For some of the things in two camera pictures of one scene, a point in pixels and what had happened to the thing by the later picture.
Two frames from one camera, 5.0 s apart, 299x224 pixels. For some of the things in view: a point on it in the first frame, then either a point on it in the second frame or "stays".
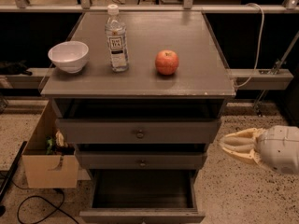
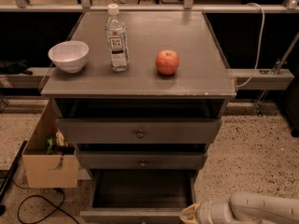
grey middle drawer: x=141 y=160 stays
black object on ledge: x=14 y=67 stays
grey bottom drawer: x=143 y=197 stays
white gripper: x=277 y=148 to x=206 y=211
